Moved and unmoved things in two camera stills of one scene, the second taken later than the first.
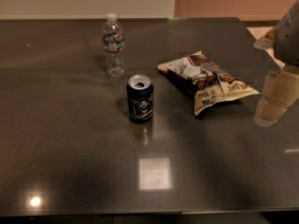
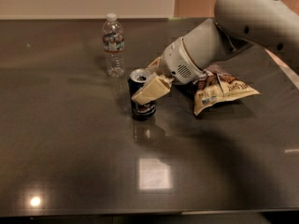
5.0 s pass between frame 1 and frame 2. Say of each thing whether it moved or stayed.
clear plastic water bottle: stayed
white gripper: moved
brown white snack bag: stayed
